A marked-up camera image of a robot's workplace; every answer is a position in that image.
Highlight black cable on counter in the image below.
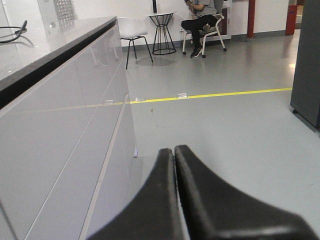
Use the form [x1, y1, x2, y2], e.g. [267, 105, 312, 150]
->
[0, 20, 28, 44]

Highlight grey glossy kitchen counter cabinet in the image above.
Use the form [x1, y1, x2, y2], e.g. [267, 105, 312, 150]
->
[0, 18, 136, 240]

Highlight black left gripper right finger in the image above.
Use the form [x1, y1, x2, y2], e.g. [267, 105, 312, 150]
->
[174, 145, 318, 240]

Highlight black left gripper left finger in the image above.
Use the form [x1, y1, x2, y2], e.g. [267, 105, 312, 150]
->
[89, 148, 184, 240]

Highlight seated person in grey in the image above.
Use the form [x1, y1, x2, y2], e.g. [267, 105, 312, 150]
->
[181, 0, 218, 58]

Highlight red pillar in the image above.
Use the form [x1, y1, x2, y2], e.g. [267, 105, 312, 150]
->
[247, 0, 256, 39]

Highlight round wire side table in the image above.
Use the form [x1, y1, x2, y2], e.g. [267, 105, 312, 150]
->
[148, 11, 176, 55]

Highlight white chair black legs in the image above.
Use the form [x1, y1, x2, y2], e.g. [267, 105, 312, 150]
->
[117, 17, 154, 69]

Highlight dark grey partition panel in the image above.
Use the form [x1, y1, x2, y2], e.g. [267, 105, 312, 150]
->
[290, 0, 320, 128]

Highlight white perforated appliance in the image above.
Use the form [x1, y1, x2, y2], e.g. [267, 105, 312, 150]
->
[37, 0, 77, 37]

